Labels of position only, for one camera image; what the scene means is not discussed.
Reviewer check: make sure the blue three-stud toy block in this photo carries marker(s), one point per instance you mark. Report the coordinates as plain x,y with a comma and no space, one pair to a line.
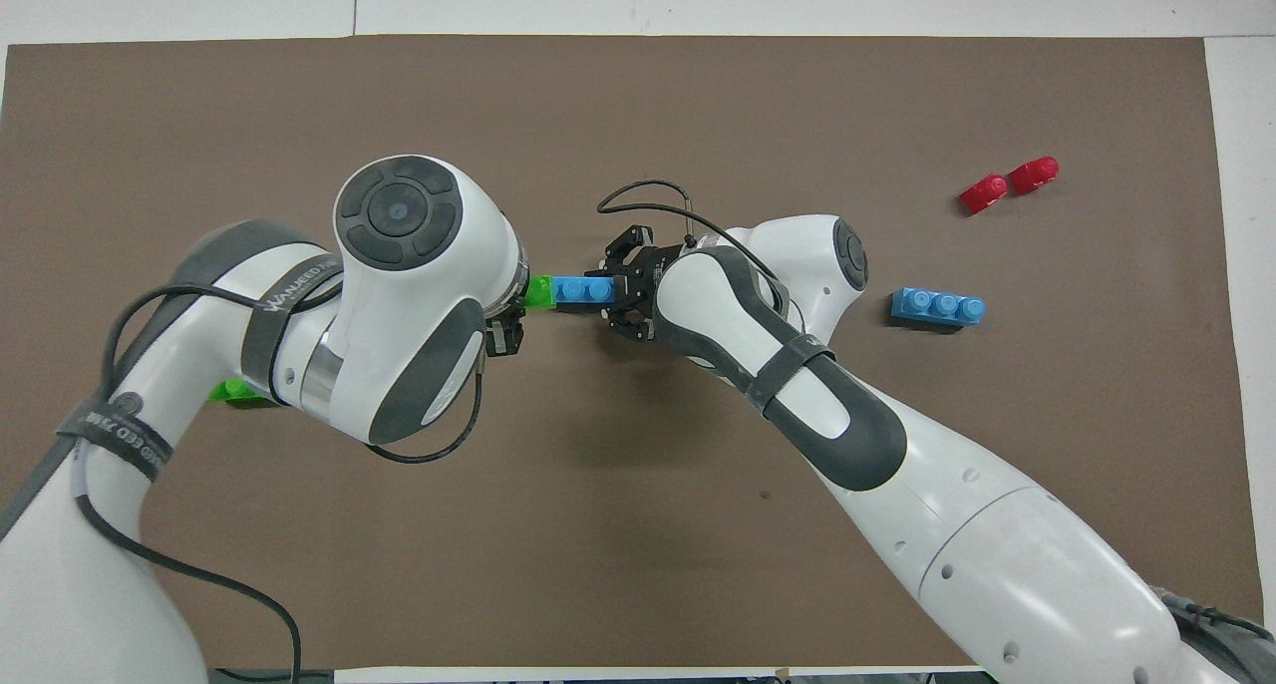
937,310
583,293

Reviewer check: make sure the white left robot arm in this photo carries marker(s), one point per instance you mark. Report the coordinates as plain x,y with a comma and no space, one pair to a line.
399,295

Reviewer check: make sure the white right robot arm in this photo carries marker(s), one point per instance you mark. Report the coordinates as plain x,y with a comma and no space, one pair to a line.
857,445

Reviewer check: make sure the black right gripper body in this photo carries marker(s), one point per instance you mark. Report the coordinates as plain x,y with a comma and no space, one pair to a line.
650,283

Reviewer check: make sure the green two-stud toy block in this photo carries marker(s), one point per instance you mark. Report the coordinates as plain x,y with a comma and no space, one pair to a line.
540,293
237,393

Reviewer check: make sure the red one-stud toy block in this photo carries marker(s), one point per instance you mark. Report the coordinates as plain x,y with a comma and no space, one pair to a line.
984,195
1035,175

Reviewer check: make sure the brown table mat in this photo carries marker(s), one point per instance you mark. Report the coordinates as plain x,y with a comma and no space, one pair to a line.
638,544

